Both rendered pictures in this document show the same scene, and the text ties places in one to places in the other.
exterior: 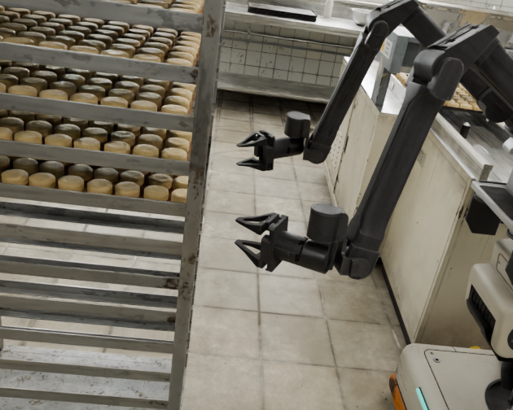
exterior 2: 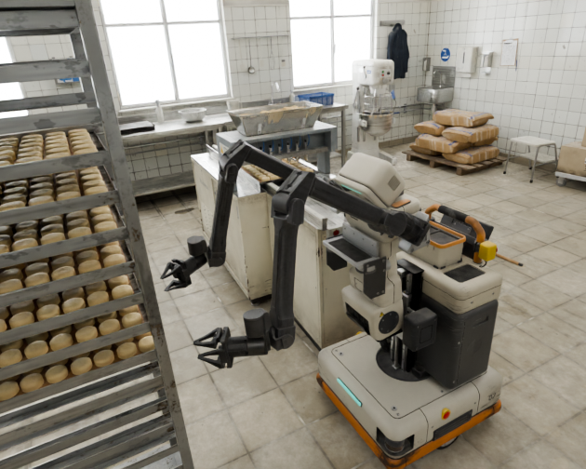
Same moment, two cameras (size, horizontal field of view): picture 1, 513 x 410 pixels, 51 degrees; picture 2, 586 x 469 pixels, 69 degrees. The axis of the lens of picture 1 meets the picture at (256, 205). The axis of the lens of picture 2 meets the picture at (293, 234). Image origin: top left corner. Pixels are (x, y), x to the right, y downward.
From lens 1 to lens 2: 0.28 m
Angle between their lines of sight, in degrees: 19
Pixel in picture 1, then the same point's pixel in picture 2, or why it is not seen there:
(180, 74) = (122, 270)
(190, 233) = (166, 368)
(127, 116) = (90, 313)
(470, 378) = (365, 355)
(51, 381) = not seen: outside the picture
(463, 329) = (347, 323)
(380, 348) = (301, 358)
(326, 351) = (268, 378)
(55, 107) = (31, 329)
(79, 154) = (61, 354)
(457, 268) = (329, 287)
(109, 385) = not seen: outside the picture
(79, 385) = not seen: outside the picture
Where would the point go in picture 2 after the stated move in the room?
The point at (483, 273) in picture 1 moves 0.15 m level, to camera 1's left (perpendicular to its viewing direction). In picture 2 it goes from (350, 293) to (317, 302)
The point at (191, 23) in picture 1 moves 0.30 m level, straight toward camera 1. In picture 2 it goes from (119, 234) to (153, 290)
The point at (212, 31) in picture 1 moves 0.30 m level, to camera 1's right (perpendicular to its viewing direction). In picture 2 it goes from (138, 236) to (260, 212)
